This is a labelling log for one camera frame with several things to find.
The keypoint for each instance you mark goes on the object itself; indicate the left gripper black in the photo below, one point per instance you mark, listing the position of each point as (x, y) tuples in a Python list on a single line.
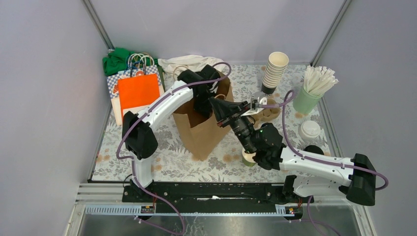
[(204, 111)]

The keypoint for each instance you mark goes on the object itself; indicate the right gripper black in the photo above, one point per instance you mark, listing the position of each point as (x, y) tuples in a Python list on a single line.
[(224, 109)]

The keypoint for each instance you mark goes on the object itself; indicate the brown paper bag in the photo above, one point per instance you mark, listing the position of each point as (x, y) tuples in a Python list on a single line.
[(201, 135)]

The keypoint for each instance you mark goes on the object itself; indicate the brown pulp cup carrier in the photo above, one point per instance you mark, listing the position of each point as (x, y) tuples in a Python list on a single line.
[(266, 115)]

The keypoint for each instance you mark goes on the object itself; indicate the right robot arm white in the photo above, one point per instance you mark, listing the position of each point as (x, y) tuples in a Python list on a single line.
[(353, 178)]

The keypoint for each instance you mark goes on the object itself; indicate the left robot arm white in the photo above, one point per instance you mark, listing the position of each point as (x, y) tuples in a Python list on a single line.
[(138, 129)]

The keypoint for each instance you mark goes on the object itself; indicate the white cloth bag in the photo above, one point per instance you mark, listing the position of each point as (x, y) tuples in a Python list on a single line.
[(174, 66)]

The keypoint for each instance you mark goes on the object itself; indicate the green paper cup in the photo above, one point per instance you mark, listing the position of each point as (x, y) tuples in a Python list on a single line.
[(247, 159)]

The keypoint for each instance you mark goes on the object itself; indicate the orange paper bag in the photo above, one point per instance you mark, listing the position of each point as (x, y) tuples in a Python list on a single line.
[(135, 93)]

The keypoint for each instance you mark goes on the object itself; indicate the floral table mat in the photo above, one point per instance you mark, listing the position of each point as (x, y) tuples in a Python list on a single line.
[(173, 162)]

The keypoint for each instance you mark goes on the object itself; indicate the stack of paper cups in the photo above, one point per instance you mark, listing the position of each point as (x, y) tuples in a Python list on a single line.
[(276, 66)]

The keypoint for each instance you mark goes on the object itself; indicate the green straw holder cup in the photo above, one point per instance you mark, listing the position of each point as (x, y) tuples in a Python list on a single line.
[(304, 102)]

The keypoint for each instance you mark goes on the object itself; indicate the blue checkered paper bag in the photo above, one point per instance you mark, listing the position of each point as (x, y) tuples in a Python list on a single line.
[(112, 83)]

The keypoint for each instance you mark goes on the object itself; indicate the green cloth bag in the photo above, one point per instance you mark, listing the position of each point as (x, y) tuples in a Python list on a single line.
[(121, 59)]

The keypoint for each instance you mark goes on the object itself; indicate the black cup lids stack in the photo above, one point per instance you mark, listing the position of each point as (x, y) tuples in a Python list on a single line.
[(313, 149)]

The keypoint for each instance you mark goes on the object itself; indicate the white wrapped straws bundle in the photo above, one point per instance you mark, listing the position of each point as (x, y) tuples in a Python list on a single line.
[(318, 80)]

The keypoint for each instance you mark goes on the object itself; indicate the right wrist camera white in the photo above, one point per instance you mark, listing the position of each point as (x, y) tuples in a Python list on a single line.
[(255, 105)]

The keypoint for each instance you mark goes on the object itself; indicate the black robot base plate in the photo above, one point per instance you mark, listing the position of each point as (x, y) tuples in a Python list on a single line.
[(222, 195)]

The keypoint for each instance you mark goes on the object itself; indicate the white slotted cable duct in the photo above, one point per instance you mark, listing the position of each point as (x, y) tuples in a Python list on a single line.
[(142, 210)]

